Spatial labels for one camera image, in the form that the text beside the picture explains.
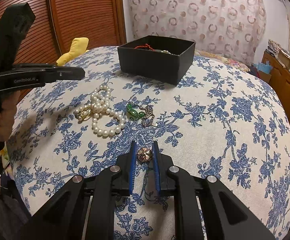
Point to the wooden louvered wardrobe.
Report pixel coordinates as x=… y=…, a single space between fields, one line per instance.
x=85 y=12

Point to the floral bedspread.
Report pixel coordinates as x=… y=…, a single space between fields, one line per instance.
x=224 y=61

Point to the wooden sideboard cabinet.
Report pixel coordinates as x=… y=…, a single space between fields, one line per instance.
x=284 y=85

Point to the person's dark clothing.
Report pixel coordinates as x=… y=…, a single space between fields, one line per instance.
x=2 y=205

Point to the copper flower brooch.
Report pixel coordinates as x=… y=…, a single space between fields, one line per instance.
x=145 y=154

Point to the yellow plush toy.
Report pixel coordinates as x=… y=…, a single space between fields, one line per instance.
x=77 y=46

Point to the blue floral blanket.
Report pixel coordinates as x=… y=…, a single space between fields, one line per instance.
x=209 y=130

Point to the black box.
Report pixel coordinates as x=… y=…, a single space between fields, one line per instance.
x=150 y=62

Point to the green pendant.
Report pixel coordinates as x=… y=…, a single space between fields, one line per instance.
x=131 y=109

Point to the person's left hand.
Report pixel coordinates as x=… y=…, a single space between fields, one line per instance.
x=9 y=110

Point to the stack of papers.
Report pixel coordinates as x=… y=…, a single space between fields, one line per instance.
x=273 y=46

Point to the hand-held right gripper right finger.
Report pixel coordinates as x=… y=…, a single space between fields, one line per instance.
x=156 y=165

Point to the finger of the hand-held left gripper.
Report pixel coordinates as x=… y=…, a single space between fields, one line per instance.
x=70 y=73

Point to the cardboard box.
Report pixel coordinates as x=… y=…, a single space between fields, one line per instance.
x=287 y=61

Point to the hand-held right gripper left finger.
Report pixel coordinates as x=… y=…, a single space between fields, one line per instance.
x=133 y=165

